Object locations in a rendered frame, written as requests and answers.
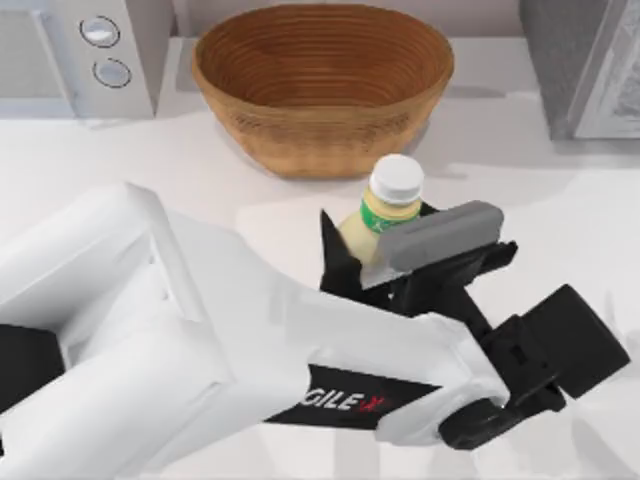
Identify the pale yellow bottle white cap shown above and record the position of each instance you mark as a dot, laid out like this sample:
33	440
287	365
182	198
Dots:
395	177

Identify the pale grey rounded box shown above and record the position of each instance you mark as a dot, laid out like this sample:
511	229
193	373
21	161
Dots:
445	235

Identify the brown woven basket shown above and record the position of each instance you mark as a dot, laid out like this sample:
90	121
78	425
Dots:
320	80

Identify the round white microwave knob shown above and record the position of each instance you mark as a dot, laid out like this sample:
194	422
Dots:
112	72
100	30

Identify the pale microwave oven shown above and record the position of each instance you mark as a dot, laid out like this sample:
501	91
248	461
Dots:
55	55

